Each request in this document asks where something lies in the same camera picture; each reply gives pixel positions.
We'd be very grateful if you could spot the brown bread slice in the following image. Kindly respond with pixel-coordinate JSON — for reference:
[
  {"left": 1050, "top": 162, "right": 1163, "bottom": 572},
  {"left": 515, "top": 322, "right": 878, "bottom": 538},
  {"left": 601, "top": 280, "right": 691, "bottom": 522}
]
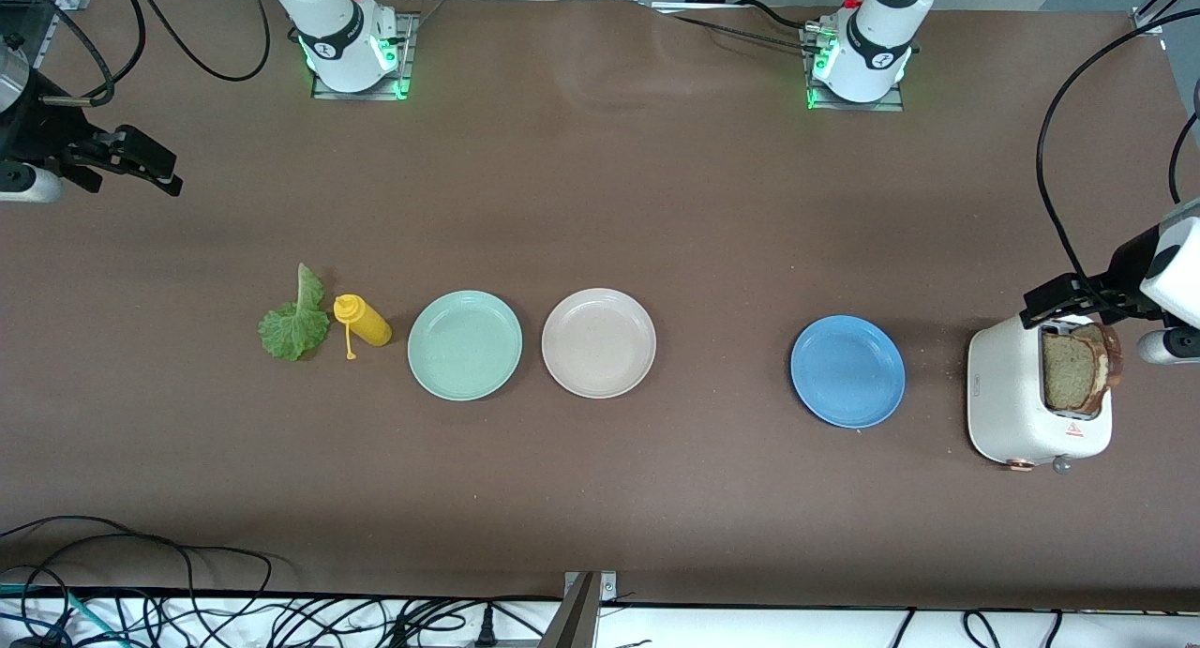
[
  {"left": 1042, "top": 329, "right": 1107, "bottom": 416},
  {"left": 1073, "top": 321, "right": 1124, "bottom": 393}
]

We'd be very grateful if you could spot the green lettuce leaf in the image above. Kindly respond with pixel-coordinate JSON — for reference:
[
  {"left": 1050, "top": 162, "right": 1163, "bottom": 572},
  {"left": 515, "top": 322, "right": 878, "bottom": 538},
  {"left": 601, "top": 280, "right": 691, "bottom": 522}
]
[{"left": 258, "top": 263, "right": 332, "bottom": 362}]

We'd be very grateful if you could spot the yellow mustard squeeze bottle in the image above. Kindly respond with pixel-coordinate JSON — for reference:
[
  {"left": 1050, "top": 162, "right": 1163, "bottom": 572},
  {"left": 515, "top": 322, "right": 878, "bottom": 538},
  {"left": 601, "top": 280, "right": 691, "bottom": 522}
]
[{"left": 333, "top": 294, "right": 393, "bottom": 361}]

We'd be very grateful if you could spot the blue plate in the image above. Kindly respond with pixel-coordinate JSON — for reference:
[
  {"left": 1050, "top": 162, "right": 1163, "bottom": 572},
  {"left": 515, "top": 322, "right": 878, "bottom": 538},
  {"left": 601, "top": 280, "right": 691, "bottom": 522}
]
[{"left": 789, "top": 314, "right": 907, "bottom": 430}]

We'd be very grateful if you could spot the mint green plate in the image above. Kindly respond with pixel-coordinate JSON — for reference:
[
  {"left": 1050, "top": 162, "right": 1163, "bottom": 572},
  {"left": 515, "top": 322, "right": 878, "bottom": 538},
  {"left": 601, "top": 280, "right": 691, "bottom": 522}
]
[{"left": 407, "top": 290, "right": 523, "bottom": 402}]

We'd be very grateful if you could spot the beige plate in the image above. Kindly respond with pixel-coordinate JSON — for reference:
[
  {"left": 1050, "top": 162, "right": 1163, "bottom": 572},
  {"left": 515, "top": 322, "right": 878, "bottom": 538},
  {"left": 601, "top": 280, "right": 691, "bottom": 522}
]
[{"left": 541, "top": 288, "right": 657, "bottom": 399}]

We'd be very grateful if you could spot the white toaster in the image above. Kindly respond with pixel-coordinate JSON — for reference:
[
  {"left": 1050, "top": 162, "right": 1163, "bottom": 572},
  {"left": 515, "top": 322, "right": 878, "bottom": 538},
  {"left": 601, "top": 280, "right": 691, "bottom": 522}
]
[{"left": 967, "top": 312, "right": 1114, "bottom": 474}]

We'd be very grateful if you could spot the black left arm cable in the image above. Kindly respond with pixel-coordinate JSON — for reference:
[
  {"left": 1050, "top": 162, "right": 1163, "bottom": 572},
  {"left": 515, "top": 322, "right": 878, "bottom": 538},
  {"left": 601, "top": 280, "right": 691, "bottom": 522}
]
[{"left": 1034, "top": 6, "right": 1200, "bottom": 311}]

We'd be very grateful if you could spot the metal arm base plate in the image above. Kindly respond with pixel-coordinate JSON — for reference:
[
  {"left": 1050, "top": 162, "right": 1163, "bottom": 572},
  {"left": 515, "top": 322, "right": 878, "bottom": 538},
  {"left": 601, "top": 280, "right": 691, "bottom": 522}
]
[
  {"left": 804, "top": 24, "right": 906, "bottom": 113},
  {"left": 311, "top": 12, "right": 415, "bottom": 101}
]

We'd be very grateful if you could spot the thick black table cable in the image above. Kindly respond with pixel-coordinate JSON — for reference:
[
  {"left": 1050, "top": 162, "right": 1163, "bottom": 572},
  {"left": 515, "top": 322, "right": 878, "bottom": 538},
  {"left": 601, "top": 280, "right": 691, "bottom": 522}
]
[{"left": 731, "top": 0, "right": 818, "bottom": 32}]

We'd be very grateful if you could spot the thin black table cable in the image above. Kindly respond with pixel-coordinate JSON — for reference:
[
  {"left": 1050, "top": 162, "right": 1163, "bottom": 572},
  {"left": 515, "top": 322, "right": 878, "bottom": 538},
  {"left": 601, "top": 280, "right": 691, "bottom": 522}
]
[{"left": 670, "top": 15, "right": 821, "bottom": 51}]

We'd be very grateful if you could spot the teal floor cable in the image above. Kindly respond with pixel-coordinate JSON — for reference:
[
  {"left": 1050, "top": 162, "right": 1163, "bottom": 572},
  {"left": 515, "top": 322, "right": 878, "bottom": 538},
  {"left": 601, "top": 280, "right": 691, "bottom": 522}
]
[{"left": 0, "top": 582, "right": 104, "bottom": 648}]

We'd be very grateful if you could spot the grey metal table bracket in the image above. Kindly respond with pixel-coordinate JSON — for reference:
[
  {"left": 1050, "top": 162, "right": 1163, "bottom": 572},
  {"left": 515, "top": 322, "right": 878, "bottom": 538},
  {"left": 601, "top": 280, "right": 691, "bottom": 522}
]
[{"left": 539, "top": 571, "right": 618, "bottom": 648}]

